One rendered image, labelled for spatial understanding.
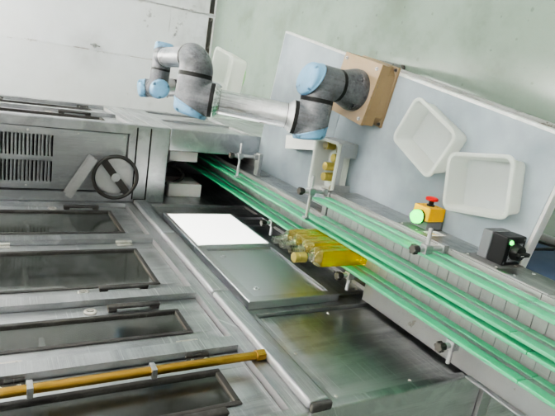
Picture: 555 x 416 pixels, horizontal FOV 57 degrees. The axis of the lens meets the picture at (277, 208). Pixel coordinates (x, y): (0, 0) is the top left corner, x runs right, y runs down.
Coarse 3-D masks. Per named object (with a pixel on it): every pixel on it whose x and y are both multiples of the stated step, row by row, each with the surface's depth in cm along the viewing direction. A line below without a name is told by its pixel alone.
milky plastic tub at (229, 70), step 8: (216, 48) 226; (216, 56) 228; (224, 56) 230; (232, 56) 211; (216, 64) 230; (224, 64) 231; (232, 64) 211; (240, 64) 214; (216, 72) 232; (224, 72) 233; (232, 72) 213; (240, 72) 216; (216, 80) 233; (224, 80) 235; (232, 80) 215; (240, 80) 218; (224, 88) 225; (232, 88) 217; (240, 88) 219
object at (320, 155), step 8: (320, 144) 209; (336, 144) 195; (320, 152) 210; (328, 152) 211; (312, 160) 209; (320, 160) 211; (328, 160) 212; (336, 160) 195; (312, 168) 210; (320, 168) 212; (336, 168) 196; (320, 184) 214; (328, 184) 212
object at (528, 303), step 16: (336, 208) 175; (352, 208) 179; (368, 224) 161; (384, 224) 165; (400, 240) 149; (416, 240) 152; (432, 256) 139; (448, 256) 141; (464, 272) 129; (480, 272) 131; (496, 288) 121; (512, 288) 123; (528, 304) 115; (544, 304) 116
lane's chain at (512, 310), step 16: (352, 224) 180; (384, 240) 166; (400, 256) 159; (416, 256) 153; (432, 272) 148; (448, 272) 143; (464, 288) 138; (480, 288) 134; (496, 304) 129; (512, 304) 125; (528, 320) 122; (544, 320) 118
